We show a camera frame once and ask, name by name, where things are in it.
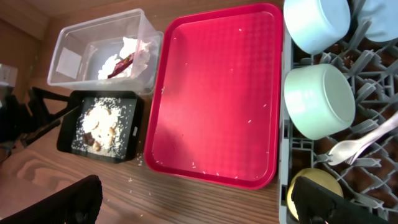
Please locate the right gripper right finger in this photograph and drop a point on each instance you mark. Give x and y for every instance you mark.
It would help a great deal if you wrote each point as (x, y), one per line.
(316, 204)

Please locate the white plastic fork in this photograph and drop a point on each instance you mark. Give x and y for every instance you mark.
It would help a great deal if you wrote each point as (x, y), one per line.
(344, 150)

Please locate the light blue bowl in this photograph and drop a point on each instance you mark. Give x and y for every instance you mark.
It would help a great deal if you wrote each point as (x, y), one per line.
(315, 25)

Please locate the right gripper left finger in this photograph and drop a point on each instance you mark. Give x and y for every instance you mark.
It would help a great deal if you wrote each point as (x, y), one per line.
(79, 203)

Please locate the red snack wrapper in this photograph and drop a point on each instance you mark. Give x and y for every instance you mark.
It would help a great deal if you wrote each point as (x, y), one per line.
(122, 65)

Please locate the white napkin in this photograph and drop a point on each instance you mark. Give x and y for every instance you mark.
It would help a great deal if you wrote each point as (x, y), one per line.
(141, 55)
(108, 67)

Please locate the grey dishwasher rack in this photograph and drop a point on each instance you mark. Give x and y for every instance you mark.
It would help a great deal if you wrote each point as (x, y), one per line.
(371, 70)

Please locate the black food waste tray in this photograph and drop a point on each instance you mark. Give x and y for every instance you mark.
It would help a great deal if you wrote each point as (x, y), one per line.
(68, 126)

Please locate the food scraps and rice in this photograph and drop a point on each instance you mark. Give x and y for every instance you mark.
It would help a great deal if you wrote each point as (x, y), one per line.
(104, 125)

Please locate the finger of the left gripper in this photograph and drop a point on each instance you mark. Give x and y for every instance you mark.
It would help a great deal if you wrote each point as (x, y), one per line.
(39, 109)
(28, 139)

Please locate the green bowl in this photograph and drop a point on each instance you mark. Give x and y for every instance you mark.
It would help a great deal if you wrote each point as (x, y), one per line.
(319, 100)

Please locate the red serving tray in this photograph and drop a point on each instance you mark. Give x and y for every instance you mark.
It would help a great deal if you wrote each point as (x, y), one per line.
(216, 106)

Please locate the clear plastic waste bin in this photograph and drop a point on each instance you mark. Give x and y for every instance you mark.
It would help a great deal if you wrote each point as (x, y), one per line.
(82, 49)

